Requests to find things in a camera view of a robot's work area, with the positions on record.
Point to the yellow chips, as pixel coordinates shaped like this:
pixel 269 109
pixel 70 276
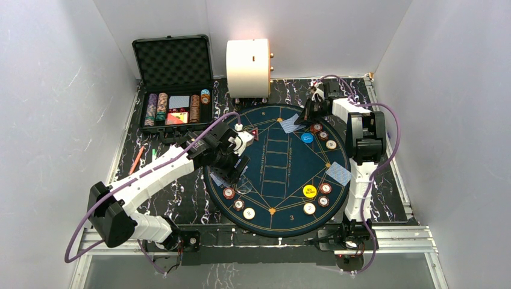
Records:
pixel 331 144
pixel 249 213
pixel 309 208

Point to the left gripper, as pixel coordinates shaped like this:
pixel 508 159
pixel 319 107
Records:
pixel 231 171

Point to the card deck in case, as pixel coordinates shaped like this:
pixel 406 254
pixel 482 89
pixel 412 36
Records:
pixel 175 102

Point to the red card box in case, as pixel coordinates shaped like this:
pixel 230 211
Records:
pixel 178 118

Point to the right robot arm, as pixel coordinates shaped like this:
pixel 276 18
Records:
pixel 364 147

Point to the red chips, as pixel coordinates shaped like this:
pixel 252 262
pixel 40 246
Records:
pixel 325 188
pixel 316 128
pixel 228 193

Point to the white cylindrical device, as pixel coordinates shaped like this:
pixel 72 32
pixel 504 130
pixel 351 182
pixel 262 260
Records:
pixel 248 68

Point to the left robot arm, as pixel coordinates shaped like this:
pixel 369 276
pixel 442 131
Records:
pixel 113 208

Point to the orange blue chip stack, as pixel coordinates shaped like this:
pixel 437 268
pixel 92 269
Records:
pixel 205 96

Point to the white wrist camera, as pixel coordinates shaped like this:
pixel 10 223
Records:
pixel 317 92
pixel 242 140

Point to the yellow big blind button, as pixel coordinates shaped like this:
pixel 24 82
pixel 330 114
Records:
pixel 309 191

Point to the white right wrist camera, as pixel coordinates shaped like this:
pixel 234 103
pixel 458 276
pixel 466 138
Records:
pixel 317 92

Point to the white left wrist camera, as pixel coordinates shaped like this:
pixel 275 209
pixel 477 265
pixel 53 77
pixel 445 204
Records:
pixel 242 140

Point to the brown chip row in case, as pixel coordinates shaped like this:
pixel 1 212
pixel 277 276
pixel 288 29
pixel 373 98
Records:
pixel 194 115

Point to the round blue poker mat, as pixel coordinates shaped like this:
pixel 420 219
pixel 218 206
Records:
pixel 280 166

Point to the dealt card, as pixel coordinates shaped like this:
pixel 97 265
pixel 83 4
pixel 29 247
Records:
pixel 287 130
pixel 339 174
pixel 218 180

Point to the red triangular all-in marker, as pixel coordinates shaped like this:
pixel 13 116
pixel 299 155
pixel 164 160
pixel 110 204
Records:
pixel 255 133

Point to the clear dealer button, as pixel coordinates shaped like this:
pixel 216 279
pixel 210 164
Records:
pixel 244 187

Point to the purple chip row in case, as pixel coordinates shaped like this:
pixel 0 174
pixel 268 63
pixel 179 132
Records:
pixel 151 110

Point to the blue playing card deck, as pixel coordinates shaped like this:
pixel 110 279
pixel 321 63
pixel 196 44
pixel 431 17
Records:
pixel 242 163

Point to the aluminium frame rail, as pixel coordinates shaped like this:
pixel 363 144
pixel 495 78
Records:
pixel 407 238

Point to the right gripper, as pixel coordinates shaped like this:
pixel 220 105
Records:
pixel 307 114

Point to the orange pen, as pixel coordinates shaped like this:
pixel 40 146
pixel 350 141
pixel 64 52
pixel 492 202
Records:
pixel 136 160

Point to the brown chips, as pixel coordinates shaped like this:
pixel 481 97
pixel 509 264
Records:
pixel 323 201
pixel 323 135
pixel 238 205

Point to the black chip carrying case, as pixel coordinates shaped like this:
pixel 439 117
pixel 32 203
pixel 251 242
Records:
pixel 176 66

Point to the pink green chip row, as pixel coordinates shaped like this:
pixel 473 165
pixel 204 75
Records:
pixel 161 110

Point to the blue small blind button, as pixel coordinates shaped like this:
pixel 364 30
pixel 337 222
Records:
pixel 307 137

